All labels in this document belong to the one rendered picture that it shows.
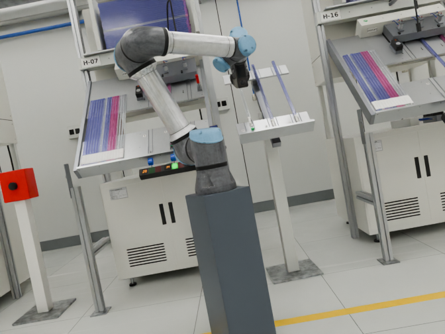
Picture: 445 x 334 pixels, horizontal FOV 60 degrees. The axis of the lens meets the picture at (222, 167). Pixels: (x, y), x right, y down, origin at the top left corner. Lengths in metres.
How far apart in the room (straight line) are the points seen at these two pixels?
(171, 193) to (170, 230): 0.22
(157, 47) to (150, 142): 0.72
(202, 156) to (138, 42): 0.43
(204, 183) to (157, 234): 0.97
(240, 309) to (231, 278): 0.11
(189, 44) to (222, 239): 0.68
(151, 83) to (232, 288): 0.78
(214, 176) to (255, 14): 2.85
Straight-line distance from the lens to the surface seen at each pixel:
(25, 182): 2.26
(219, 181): 1.34
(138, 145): 1.99
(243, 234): 1.37
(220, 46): 1.48
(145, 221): 2.27
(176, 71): 2.28
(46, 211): 4.29
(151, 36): 1.38
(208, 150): 1.35
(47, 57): 4.30
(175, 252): 2.28
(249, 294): 1.43
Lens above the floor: 0.70
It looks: 3 degrees down
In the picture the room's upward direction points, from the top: 11 degrees counter-clockwise
